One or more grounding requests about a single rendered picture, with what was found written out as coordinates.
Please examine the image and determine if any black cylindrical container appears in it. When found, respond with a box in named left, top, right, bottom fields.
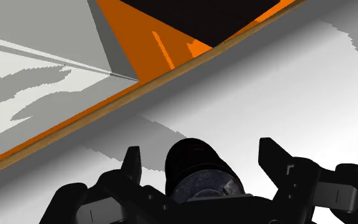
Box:
left=165, top=137, right=246, bottom=204

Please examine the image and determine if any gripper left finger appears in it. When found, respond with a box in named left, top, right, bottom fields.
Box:
left=39, top=145, right=171, bottom=224

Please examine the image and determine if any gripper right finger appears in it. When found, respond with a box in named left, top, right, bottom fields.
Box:
left=258, top=137, right=358, bottom=224

